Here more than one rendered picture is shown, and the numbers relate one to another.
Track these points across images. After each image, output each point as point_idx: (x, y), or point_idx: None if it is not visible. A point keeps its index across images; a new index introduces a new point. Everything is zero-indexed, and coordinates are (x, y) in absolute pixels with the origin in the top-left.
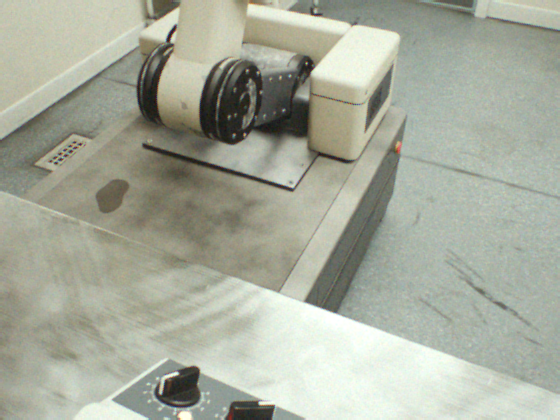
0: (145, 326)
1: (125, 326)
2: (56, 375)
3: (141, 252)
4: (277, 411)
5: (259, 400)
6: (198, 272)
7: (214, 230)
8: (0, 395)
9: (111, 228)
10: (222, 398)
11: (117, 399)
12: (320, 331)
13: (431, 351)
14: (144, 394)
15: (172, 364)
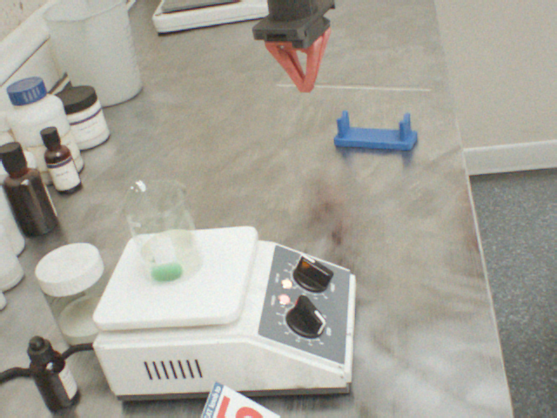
0: (391, 260)
1: (383, 251)
2: (318, 243)
3: (464, 221)
4: (338, 343)
5: (319, 312)
6: (472, 260)
7: None
8: (289, 230)
9: None
10: (326, 306)
11: (278, 247)
12: (470, 362)
13: None
14: (294, 260)
15: (344, 273)
